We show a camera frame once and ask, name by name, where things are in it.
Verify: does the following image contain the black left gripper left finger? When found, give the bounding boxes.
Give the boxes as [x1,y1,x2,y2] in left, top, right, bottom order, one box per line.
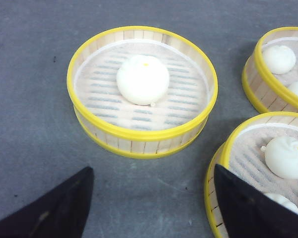
[0,167,94,238]

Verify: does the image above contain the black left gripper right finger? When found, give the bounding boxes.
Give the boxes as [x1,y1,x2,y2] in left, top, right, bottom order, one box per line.
[214,164,298,238]

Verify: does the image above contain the front basket left bun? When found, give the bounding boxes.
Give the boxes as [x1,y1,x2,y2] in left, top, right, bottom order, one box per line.
[264,193,298,214]

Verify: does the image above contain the front bamboo steamer basket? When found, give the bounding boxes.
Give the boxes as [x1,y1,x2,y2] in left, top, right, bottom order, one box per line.
[204,112,298,238]

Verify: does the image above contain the front basket right bun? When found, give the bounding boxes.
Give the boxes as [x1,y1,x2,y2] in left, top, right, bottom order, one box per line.
[261,136,298,179]

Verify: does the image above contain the rear basket left bun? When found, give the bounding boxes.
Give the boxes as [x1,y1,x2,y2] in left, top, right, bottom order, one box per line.
[262,45,297,75]

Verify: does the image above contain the white bun in left basket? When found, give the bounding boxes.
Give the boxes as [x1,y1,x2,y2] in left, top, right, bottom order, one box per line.
[116,55,170,106]

